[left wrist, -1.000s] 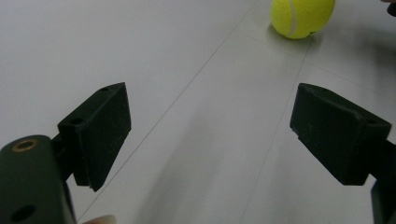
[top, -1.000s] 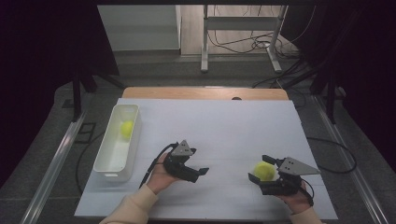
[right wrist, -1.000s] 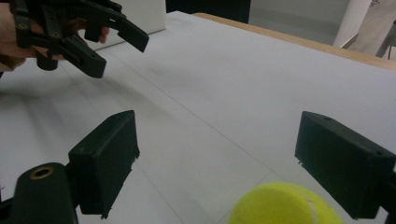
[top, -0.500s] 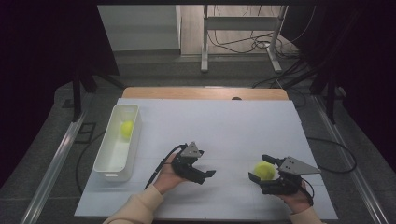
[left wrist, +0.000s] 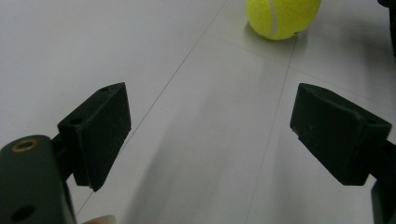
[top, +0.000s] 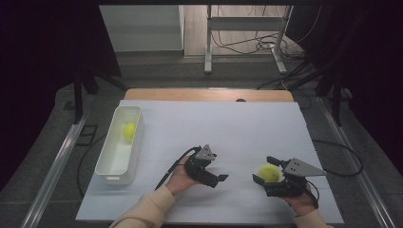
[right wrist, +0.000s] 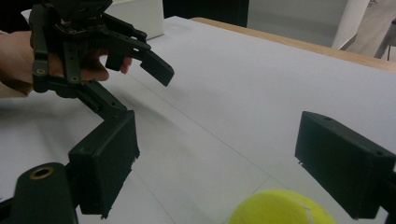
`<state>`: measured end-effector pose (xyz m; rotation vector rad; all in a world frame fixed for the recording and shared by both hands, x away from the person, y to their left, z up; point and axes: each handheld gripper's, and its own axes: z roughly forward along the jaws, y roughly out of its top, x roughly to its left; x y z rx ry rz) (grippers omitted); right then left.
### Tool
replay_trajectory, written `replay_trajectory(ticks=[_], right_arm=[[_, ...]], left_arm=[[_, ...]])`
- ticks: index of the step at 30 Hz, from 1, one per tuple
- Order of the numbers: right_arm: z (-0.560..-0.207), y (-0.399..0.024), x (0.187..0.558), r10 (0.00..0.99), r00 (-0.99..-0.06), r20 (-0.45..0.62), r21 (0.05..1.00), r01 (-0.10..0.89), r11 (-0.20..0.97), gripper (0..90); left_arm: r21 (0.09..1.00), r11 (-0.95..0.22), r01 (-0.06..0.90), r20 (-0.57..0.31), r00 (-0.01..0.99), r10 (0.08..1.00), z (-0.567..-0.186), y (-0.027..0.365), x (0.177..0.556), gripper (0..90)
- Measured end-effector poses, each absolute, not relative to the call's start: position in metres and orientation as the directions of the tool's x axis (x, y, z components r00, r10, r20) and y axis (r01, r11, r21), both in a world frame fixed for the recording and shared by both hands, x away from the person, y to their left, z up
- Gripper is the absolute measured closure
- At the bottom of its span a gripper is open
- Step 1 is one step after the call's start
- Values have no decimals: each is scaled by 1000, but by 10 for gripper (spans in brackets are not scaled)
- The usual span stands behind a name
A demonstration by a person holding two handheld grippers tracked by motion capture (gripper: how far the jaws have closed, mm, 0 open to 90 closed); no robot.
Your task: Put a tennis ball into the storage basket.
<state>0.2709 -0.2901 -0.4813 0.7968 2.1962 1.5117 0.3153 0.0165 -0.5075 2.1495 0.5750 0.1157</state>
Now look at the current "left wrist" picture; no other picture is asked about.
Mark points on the yellow tennis ball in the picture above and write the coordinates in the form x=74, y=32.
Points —
x=281, y=17

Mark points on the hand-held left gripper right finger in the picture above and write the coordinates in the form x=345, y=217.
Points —
x=336, y=137

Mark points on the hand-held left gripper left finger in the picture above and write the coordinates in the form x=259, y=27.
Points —
x=99, y=137

